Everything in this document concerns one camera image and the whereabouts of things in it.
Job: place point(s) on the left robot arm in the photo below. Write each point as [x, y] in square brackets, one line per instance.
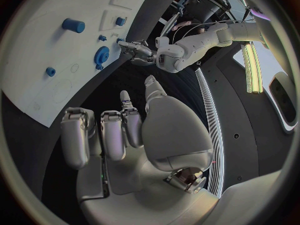
[199, 45]

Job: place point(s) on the blue plug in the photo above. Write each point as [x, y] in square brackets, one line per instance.
[120, 40]

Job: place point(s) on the large blue cylinder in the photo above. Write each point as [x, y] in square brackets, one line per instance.
[73, 25]

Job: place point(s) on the white task board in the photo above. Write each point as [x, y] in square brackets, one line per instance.
[46, 50]

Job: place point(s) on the blue block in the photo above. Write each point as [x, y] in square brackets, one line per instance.
[120, 21]

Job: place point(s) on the glowing light bar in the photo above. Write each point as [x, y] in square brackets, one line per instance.
[252, 67]

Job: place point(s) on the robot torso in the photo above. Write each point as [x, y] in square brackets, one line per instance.
[236, 116]

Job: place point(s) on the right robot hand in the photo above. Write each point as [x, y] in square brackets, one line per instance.
[173, 135]

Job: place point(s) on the person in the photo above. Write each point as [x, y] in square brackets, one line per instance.
[187, 15]

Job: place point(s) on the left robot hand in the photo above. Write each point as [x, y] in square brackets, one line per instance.
[143, 52]

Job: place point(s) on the small blue peg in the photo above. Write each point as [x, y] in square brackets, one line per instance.
[102, 38]

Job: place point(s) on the small blue gear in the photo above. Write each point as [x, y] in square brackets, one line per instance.
[99, 67]

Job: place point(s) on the short blue cylinder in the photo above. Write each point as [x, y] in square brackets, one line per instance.
[50, 71]

